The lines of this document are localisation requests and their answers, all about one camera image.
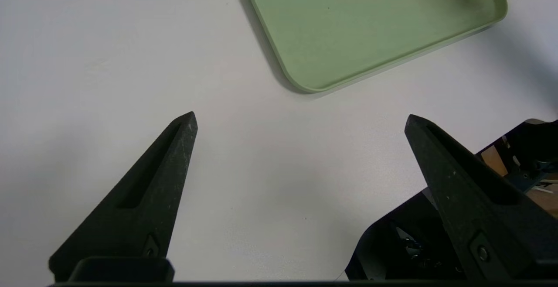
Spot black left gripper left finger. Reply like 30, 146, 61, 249
48, 111, 198, 283

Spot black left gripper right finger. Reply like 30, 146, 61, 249
404, 114, 558, 281

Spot black robot base chassis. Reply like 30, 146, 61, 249
344, 119, 558, 281

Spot light green plastic tray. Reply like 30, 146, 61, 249
238, 0, 509, 94

